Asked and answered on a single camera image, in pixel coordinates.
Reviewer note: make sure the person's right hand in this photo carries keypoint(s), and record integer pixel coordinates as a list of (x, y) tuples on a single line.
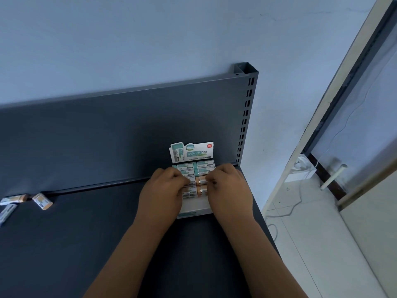
[(232, 198)]

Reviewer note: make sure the person's left hand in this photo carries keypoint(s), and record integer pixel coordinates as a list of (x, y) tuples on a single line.
[(161, 201)]

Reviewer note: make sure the white box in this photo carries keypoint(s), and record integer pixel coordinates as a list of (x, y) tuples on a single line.
[(195, 209)]

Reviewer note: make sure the pile of small erasers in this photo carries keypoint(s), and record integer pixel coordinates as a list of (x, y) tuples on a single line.
[(42, 201)]

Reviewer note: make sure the person's right forearm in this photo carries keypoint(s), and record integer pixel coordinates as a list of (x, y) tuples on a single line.
[(266, 263)]

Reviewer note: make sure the person's left forearm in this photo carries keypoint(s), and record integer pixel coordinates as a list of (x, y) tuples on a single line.
[(127, 263)]

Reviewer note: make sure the dark grey shelf back panel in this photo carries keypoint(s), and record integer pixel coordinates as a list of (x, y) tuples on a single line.
[(93, 136)]

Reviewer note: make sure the glass door with dark frame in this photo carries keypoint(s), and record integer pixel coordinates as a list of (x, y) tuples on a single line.
[(356, 121)]

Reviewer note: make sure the white door frame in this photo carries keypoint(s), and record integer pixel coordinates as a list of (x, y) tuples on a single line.
[(334, 89)]

